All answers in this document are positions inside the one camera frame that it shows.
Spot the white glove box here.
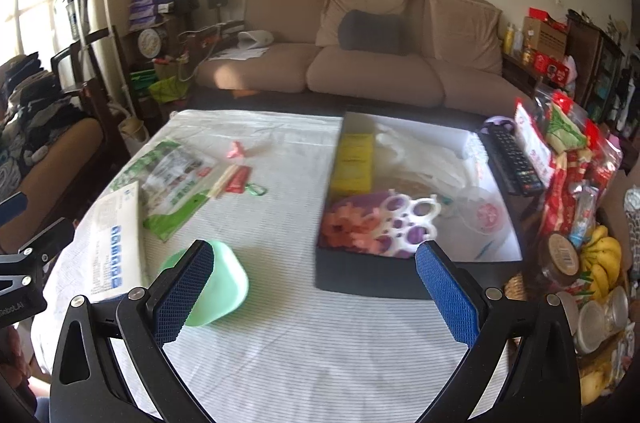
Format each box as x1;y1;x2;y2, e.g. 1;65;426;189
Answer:
44;182;149;305

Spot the purple round lid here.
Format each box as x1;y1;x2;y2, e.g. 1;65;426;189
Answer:
480;116;515;135

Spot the green seaweed snack bag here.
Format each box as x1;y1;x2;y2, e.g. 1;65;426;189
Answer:
111;139;222;242

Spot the round clock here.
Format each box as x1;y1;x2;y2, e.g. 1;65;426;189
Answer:
138;28;163;59

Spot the red white snack bag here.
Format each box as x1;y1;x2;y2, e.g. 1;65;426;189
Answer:
514;98;554;188

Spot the black storage box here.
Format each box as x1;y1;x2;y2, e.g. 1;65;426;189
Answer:
314;111;542;299

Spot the brown sofa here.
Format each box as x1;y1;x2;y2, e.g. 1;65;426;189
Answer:
196;0;530;117

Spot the striped white tablecloth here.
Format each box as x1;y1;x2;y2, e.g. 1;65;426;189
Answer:
31;108;511;423

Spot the green carabiner clip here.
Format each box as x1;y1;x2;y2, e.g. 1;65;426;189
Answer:
245;183;268;197

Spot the red sachet packet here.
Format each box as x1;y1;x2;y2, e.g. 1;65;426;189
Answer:
224;165;252;195

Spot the purple plastic bowl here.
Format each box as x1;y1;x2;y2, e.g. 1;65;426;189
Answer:
319;189;399;256

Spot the wooden chair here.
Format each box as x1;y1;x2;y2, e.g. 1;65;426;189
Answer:
50;26;146;143

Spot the black remote control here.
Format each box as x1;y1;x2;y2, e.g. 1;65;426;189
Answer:
484;124;544;197

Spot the cardboard box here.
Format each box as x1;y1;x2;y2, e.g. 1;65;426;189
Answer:
523;17;567;61

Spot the green plastic square dish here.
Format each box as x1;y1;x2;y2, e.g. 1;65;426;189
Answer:
186;240;250;327

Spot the pink clip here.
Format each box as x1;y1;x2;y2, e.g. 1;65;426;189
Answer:
226;140;259;160

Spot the white plastic bag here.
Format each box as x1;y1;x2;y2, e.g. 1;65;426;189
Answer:
373;124;480;197

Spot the yellow box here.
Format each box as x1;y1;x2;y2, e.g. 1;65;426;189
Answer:
330;134;374;197

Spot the dark blue cushion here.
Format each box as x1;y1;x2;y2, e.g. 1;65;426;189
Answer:
337;9;408;55

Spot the banana bunch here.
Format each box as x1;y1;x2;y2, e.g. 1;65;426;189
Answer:
579;224;622;302

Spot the white ring toy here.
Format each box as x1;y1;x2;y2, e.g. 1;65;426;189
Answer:
371;194;442;258

